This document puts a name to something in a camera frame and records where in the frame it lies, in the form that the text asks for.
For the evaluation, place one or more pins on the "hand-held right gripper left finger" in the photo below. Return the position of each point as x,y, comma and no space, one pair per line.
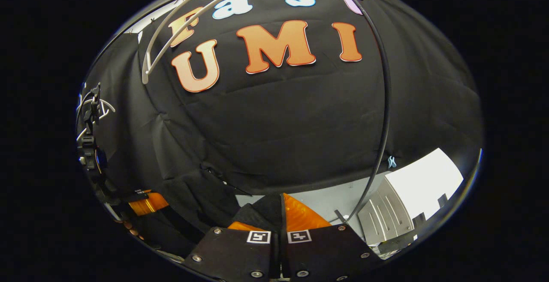
240,254

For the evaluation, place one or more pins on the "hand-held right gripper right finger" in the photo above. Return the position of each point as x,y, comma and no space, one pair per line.
326,252

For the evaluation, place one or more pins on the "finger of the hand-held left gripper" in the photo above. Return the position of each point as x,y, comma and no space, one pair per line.
148,204

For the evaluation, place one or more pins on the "black knit garment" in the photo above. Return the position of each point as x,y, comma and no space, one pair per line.
201,196

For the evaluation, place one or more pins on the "white plastic hanger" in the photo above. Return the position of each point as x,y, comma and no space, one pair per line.
109,106
171,37

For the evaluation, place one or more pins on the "black clothes rack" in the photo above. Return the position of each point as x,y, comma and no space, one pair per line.
387,102

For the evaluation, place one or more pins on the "white slatted cabinet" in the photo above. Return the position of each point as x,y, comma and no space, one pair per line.
386,213

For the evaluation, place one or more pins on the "light blue clip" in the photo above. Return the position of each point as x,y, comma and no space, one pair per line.
391,161

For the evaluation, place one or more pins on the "black backdrop cloth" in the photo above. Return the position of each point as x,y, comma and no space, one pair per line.
279,123

